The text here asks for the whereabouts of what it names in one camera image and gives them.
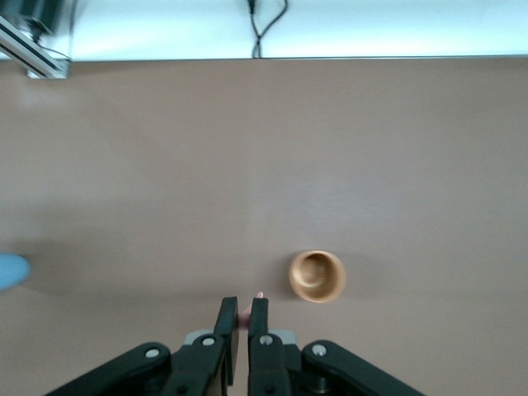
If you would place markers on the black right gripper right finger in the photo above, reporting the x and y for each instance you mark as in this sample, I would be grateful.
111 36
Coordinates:
260 326

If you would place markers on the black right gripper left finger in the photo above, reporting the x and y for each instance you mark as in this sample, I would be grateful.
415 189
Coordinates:
224 326

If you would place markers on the pink chopstick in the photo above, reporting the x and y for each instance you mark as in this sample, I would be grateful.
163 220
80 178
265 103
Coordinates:
245 318

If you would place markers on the brown wooden cup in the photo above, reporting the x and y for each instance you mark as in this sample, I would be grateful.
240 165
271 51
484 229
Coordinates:
336 284

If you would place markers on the blue cup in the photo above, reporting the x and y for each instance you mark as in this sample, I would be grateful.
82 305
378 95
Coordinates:
12 270

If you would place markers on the black box device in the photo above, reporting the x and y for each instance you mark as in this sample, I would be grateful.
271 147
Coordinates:
41 12

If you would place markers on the aluminium profile frame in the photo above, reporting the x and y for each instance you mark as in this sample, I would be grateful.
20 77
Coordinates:
29 53

